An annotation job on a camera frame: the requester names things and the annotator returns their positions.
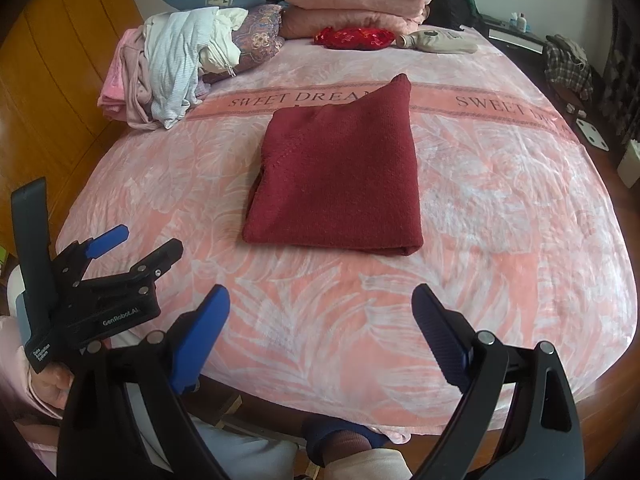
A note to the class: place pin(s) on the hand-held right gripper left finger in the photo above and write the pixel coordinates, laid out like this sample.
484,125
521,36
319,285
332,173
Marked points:
200,340

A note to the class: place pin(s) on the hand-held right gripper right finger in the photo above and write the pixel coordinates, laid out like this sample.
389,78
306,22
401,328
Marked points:
440,335

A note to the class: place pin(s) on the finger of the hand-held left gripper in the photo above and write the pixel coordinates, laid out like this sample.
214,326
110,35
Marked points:
107,237
157,255

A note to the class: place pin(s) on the dark red knit sweater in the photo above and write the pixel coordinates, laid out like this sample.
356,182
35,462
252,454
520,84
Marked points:
335,180

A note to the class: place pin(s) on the person's left forearm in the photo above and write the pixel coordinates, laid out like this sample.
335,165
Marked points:
20,400

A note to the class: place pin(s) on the person's left hand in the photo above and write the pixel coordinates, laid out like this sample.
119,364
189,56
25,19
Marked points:
57,385

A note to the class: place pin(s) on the pink printed blanket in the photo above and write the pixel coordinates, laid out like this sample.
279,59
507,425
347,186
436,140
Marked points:
500,260

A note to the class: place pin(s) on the person's leg in light trousers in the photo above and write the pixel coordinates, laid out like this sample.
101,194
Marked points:
245,452

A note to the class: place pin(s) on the person's foot in dark sock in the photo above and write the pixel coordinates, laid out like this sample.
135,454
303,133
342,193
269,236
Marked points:
340,437

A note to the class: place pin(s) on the mauve garment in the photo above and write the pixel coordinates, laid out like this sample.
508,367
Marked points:
137,95

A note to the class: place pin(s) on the bright pink garment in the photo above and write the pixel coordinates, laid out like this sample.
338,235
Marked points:
112,85

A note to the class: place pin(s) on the white striped garment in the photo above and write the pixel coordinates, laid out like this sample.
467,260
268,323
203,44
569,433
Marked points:
175,65

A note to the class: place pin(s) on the cream white garment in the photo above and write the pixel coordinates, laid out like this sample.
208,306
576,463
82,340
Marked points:
225,45

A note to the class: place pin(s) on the purple patterned pillow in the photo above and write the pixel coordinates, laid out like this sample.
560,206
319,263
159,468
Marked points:
260,35

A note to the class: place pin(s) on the white bathroom scale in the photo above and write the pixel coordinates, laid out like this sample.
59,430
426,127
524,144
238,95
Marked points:
592,135

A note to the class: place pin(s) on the white box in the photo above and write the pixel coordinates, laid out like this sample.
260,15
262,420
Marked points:
630,165

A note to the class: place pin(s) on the red patterned pouch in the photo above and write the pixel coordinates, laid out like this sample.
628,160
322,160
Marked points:
355,38

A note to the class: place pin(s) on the beige hot water bottle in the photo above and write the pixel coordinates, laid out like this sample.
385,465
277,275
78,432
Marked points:
440,41

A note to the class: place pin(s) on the plaid cloth on chair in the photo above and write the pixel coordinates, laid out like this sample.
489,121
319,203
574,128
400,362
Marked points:
567,62

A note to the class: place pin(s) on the dark side desk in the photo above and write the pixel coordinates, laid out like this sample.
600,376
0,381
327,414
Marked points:
520,40

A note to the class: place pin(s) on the dark patterned curtain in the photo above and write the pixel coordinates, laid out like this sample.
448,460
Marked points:
622,75

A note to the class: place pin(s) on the small white bottles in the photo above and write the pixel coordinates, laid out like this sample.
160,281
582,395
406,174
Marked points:
520,22

